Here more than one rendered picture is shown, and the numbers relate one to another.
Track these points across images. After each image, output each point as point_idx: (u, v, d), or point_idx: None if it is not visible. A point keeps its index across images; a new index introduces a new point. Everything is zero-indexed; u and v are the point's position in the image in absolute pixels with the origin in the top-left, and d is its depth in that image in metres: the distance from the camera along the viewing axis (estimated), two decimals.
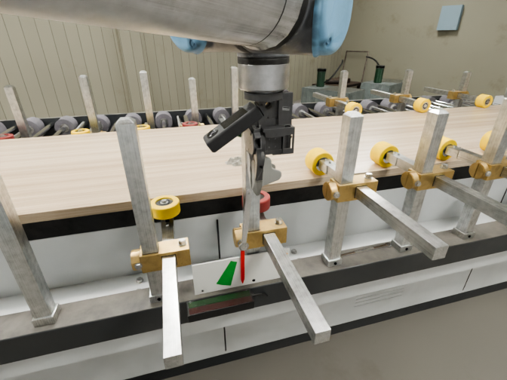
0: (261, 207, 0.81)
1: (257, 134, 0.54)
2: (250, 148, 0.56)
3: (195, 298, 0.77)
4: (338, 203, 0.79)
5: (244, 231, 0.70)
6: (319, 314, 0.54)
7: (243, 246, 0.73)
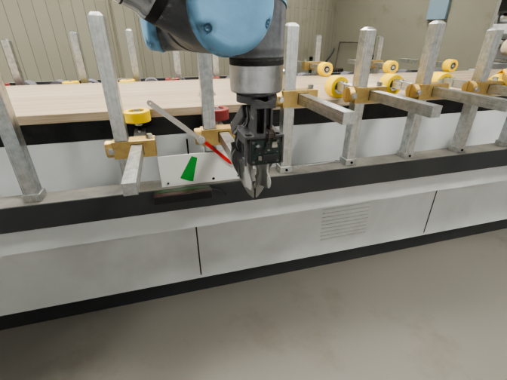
0: (219, 115, 0.95)
1: (236, 130, 0.56)
2: None
3: (161, 189, 0.91)
4: (284, 109, 0.92)
5: (186, 130, 0.83)
6: None
7: (200, 140, 0.87)
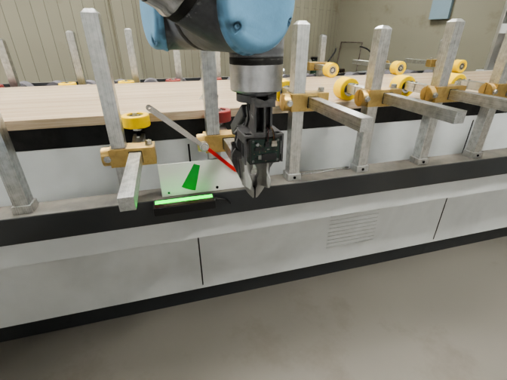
0: (222, 117, 0.92)
1: (236, 130, 0.56)
2: None
3: (161, 199, 0.85)
4: (293, 113, 0.86)
5: (188, 136, 0.77)
6: (253, 167, 0.65)
7: (203, 147, 0.81)
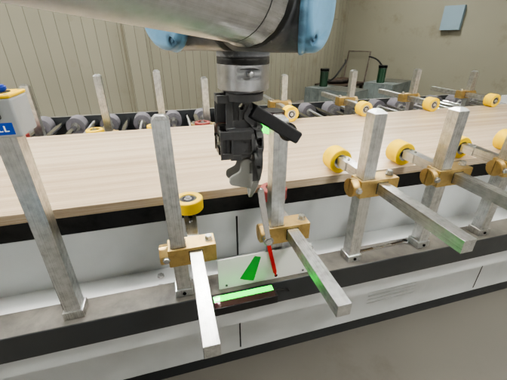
0: None
1: None
2: None
3: (219, 293, 0.79)
4: (360, 199, 0.80)
5: (265, 228, 0.71)
6: (340, 289, 0.59)
7: (268, 241, 0.74)
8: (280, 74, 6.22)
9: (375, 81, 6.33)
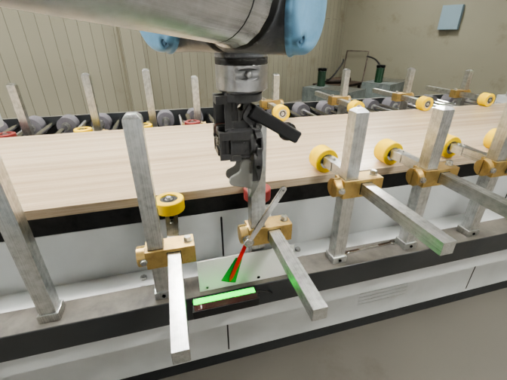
0: None
1: None
2: None
3: (200, 295, 0.77)
4: (343, 200, 0.79)
5: (257, 228, 0.70)
6: (317, 292, 0.57)
7: (249, 242, 0.73)
8: (278, 74, 6.20)
9: None
